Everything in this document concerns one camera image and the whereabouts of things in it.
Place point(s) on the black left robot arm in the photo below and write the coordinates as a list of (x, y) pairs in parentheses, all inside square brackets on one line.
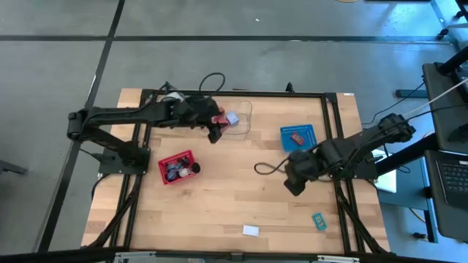
[(109, 115)]

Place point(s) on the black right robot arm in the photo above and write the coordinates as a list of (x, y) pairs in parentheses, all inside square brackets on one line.
[(365, 142)]

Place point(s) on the white sheet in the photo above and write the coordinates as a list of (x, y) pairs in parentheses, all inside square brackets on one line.
[(389, 182)]

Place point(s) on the red plastic basket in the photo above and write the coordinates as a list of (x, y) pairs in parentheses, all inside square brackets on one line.
[(163, 168)]

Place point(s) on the black aluminium table frame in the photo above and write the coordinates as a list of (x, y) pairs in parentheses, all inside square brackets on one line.
[(256, 94)]

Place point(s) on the white rod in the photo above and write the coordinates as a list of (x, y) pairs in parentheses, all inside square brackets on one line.
[(442, 94)]

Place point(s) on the white power adapter cube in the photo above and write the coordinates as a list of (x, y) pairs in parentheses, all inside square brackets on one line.
[(233, 118)]

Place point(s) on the small red rectangular item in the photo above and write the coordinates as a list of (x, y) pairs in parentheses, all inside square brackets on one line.
[(297, 139)]

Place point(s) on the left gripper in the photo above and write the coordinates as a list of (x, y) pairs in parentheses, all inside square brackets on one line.
[(201, 113)]

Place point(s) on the black side desk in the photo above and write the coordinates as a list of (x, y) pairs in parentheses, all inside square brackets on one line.
[(438, 109)]

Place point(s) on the blue plastic basket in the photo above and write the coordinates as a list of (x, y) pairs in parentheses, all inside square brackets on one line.
[(309, 129)]

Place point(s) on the red power adapter cube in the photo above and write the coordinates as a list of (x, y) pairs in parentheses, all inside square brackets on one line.
[(221, 118)]

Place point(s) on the black front crossbar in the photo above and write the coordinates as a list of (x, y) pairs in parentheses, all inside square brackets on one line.
[(73, 255)]

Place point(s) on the small teal rectangular item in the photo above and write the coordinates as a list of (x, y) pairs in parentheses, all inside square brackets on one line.
[(319, 221)]

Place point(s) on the white flat card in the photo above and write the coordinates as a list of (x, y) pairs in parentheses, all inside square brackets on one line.
[(251, 230)]

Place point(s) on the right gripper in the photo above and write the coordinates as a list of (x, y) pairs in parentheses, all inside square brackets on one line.
[(303, 166)]

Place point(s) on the clear plastic bin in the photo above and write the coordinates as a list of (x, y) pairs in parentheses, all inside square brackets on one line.
[(248, 124)]

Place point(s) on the white sand hourglass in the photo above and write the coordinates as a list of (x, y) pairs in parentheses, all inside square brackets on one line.
[(184, 171)]

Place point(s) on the rolling chair base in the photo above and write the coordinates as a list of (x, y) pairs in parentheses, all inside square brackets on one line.
[(443, 32)]

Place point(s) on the black diagonal desk leg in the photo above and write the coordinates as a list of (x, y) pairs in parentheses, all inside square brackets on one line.
[(406, 155)]

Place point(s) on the grey furniture foot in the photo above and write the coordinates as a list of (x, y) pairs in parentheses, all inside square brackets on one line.
[(11, 167)]

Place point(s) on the black laptop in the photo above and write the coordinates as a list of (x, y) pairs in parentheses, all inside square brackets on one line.
[(453, 179)]

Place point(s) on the blue sand hourglass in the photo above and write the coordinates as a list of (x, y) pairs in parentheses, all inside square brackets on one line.
[(172, 172)]

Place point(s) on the black desk foot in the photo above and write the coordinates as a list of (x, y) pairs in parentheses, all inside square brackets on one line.
[(409, 94)]

